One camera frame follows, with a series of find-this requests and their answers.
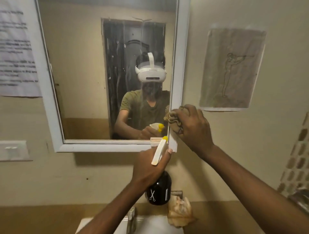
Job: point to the paper sheet with figure drawing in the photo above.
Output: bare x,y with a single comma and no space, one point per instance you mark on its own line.
231,70

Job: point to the person's right hand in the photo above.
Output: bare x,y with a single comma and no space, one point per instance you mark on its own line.
195,132

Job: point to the grey metal fixture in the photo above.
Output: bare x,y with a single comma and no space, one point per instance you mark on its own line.
300,200

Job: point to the person's right forearm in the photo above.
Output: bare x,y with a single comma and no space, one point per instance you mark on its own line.
253,192

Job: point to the black spray bottle white trigger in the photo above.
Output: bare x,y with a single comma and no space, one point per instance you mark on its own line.
159,188

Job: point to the metal basin faucet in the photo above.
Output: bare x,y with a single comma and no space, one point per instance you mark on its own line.
131,219

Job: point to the metal wall tap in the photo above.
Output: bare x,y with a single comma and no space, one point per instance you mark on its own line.
177,193

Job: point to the person's right fingers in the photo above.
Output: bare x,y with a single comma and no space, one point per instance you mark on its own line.
181,125

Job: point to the person's left hand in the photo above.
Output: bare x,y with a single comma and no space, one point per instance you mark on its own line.
144,168

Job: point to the crumpled beige plastic bag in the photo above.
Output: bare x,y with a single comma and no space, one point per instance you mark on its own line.
179,213

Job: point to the brown patterned cleaning cloth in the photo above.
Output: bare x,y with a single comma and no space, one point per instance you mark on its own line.
172,118

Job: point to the person's left forearm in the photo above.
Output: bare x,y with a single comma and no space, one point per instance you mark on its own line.
111,209

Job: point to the white wall switch plate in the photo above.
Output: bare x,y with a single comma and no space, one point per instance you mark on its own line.
13,150

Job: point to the printed paper notice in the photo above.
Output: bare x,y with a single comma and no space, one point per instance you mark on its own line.
17,53

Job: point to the person's left thumb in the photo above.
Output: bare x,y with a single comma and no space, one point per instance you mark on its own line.
166,157

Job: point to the white wash basin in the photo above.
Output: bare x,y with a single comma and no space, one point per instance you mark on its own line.
154,226

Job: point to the white framed wall mirror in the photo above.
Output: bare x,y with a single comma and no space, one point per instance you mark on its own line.
96,72

